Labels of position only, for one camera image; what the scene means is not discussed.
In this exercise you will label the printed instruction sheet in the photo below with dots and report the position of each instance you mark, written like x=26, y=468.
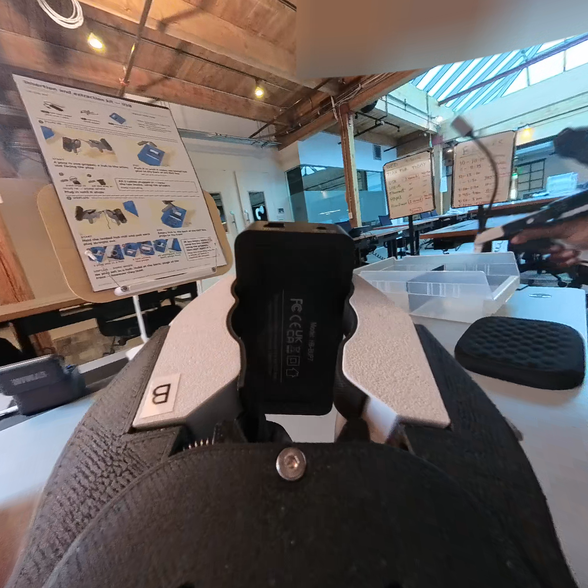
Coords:
x=115, y=160

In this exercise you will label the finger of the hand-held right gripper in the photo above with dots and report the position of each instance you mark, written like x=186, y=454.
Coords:
x=551, y=211

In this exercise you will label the black honeycomb wrist rest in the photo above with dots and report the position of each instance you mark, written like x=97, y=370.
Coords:
x=519, y=349

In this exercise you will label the black usb hub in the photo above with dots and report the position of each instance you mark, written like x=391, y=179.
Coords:
x=294, y=275

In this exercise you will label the cardboard backing board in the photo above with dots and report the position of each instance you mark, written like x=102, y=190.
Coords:
x=55, y=239

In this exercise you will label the whiteboard with red boxes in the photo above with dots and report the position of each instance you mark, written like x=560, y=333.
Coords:
x=409, y=183

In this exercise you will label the clear plastic bin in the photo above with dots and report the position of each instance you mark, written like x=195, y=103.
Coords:
x=459, y=285

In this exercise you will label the ceiling spot light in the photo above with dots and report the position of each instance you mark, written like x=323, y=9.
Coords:
x=95, y=41
x=259, y=91

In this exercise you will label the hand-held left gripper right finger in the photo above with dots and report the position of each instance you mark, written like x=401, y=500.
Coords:
x=390, y=358

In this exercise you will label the door window with phone icon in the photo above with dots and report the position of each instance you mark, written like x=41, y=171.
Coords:
x=258, y=211

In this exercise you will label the person's right hand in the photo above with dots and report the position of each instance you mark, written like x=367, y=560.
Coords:
x=565, y=234

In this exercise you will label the whiteboard with time list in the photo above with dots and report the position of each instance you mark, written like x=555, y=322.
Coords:
x=464, y=174

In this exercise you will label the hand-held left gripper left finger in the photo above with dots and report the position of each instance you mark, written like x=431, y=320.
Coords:
x=193, y=349

